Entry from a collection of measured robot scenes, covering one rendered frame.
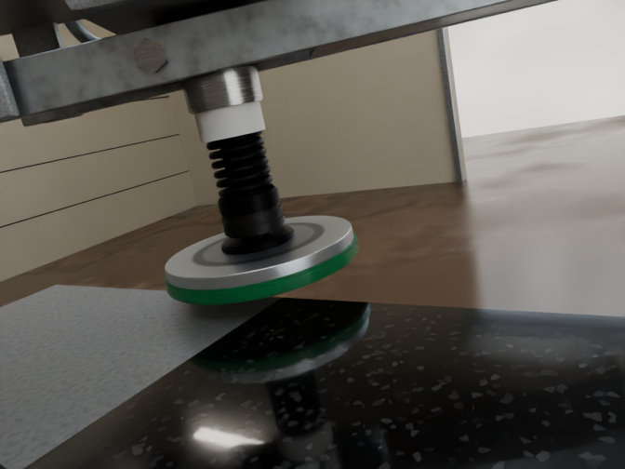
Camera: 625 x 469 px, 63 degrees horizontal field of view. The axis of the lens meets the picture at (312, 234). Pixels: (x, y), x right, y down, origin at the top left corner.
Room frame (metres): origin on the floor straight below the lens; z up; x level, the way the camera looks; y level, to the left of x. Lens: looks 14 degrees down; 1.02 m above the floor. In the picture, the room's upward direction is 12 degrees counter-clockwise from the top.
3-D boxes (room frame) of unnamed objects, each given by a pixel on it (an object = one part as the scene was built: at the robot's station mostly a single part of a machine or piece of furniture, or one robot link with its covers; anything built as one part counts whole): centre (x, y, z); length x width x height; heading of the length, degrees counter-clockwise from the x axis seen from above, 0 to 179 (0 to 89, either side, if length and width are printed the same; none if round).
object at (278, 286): (0.56, 0.06, 0.87); 0.22 x 0.22 x 0.04
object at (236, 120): (0.56, 0.06, 1.02); 0.07 x 0.07 x 0.04
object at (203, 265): (0.56, 0.06, 0.88); 0.21 x 0.21 x 0.01
